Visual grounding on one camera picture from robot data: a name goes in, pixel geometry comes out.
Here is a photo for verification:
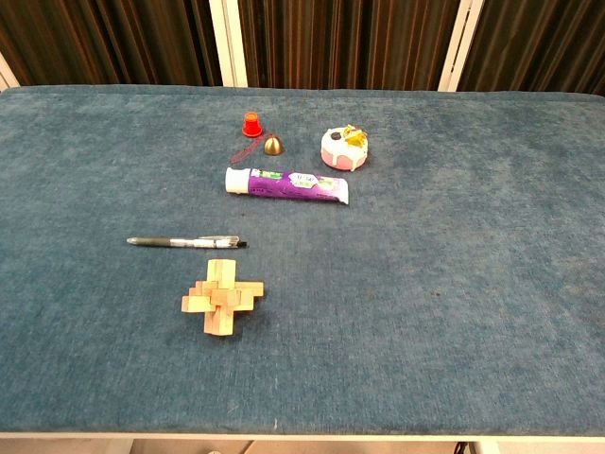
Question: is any white frame post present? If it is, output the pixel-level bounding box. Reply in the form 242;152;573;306
0;51;21;92
208;0;249;88
438;0;487;93

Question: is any dark striped curtain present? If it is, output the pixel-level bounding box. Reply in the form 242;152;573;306
0;0;605;97

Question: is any red plastic cup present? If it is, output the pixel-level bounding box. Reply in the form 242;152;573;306
241;112;263;138

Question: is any black and clear pen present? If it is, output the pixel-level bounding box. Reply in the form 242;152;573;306
126;235;250;251

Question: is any pink and white toy cake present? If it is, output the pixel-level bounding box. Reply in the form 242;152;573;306
320;124;370;172

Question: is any blue table cloth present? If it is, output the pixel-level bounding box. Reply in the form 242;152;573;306
0;84;605;435

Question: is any wooden burr puzzle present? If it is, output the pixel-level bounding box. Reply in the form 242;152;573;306
181;258;265;337

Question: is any purple and white toothpaste tube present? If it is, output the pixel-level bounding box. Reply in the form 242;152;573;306
224;166;351;206

